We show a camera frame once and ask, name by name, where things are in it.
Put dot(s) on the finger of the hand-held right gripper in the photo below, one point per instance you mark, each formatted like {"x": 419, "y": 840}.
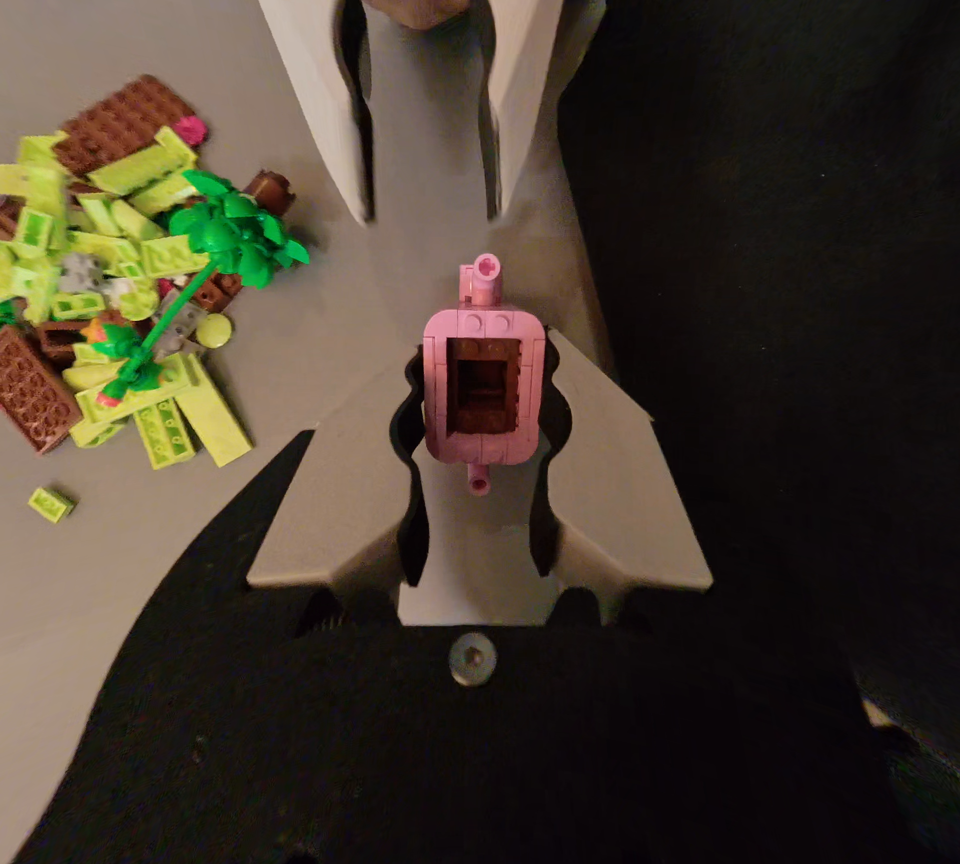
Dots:
{"x": 300, "y": 39}
{"x": 525, "y": 17}

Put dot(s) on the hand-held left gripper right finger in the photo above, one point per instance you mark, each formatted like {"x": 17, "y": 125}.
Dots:
{"x": 622, "y": 504}

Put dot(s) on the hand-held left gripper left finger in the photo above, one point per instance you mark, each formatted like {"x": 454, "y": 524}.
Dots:
{"x": 330, "y": 504}

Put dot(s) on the toy flower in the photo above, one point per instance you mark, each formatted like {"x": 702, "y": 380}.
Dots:
{"x": 480, "y": 384}

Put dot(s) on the pile of toy bricks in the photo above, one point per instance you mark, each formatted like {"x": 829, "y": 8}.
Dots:
{"x": 120, "y": 204}

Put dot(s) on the green toy flower stem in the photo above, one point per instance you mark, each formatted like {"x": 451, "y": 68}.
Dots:
{"x": 225, "y": 227}

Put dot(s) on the small lime green plate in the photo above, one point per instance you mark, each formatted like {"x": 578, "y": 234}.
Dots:
{"x": 52, "y": 504}

